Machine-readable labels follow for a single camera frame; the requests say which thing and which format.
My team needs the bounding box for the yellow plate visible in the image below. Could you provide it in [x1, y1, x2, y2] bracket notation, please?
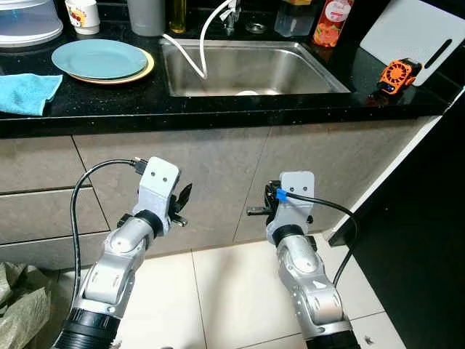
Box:
[69, 47, 155, 85]

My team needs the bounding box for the grey drawer front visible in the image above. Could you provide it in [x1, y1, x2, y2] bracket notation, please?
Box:
[0, 135, 99, 196]
[0, 188, 113, 246]

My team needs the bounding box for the stainless steel sink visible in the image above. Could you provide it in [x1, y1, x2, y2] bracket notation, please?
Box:
[160, 38, 351, 98]

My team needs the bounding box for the dark side cabinet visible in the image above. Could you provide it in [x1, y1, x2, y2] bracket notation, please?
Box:
[325, 91, 465, 349]

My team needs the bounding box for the light blue plate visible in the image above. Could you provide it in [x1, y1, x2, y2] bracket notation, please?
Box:
[51, 39, 149, 80]

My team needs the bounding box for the yellow oil bottle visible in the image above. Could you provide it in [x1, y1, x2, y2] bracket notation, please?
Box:
[169, 0, 188, 33]

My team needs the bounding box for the light blue towel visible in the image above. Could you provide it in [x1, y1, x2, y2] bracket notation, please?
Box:
[0, 73, 64, 117]

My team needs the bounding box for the green woven sack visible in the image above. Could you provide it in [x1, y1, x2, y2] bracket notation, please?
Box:
[0, 262, 77, 349]

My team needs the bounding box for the grey tumbler with red logo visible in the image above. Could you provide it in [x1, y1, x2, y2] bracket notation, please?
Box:
[126, 0, 167, 37]

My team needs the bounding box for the orange black small fan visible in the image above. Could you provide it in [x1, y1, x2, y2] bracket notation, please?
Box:
[378, 58, 424, 95]

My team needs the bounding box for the clear plastic sponge box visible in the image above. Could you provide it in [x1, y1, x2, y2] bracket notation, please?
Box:
[274, 0, 318, 37]

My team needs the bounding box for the red peach soap bottle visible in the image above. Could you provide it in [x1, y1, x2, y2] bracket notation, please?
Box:
[312, 0, 355, 48]

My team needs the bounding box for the white printed cup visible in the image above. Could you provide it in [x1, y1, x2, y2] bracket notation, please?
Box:
[65, 0, 101, 36]

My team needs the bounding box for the white cutting board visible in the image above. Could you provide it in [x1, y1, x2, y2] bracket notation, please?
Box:
[359, 0, 465, 87]

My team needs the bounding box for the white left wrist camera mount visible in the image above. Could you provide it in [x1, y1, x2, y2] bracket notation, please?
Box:
[134, 156, 180, 233]

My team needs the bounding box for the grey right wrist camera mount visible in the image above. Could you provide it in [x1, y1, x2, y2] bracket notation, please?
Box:
[267, 172, 315, 244]

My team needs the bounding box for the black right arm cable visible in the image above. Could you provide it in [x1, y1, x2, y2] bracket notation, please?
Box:
[285, 190, 358, 288]

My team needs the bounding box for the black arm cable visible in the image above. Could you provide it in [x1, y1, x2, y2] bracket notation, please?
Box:
[285, 190, 358, 288]
[69, 159, 146, 292]

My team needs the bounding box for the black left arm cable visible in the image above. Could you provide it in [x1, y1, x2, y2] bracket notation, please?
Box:
[69, 159, 146, 292]

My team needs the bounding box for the white flexible hose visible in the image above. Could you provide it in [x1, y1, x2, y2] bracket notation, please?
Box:
[161, 0, 240, 79]

